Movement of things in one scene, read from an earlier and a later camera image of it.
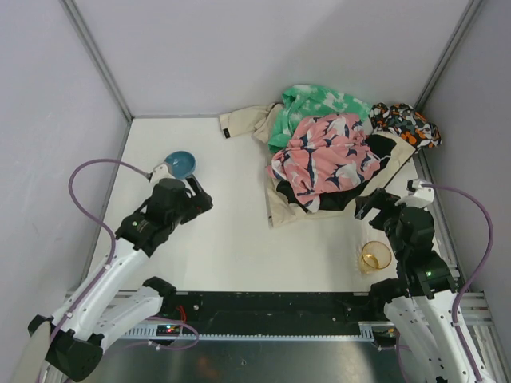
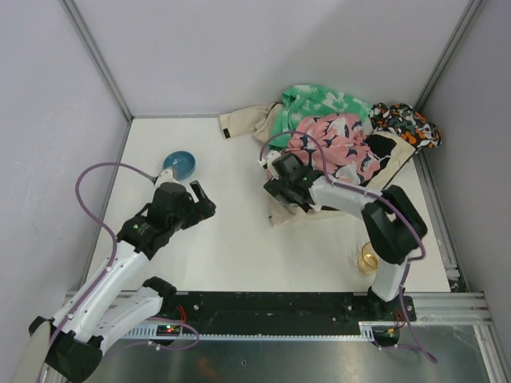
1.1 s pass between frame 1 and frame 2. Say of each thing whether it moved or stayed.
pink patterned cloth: stayed
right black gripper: moved
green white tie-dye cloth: stayed
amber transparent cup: stayed
